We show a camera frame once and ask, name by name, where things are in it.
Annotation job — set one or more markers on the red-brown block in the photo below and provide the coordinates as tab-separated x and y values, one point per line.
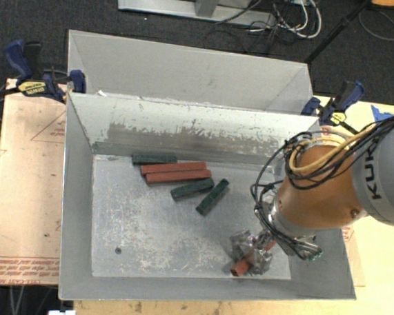
240	266
177	177
173	167

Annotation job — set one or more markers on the grey metal bin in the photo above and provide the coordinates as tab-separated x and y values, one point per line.
162	233

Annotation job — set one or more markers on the brown cardboard board, red print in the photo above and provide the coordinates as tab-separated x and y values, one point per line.
28	185

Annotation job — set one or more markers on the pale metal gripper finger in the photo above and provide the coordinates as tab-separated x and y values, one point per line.
262	261
240	243

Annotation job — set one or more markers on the dark green flat block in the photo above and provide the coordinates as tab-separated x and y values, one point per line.
154	158
192	189
213	196

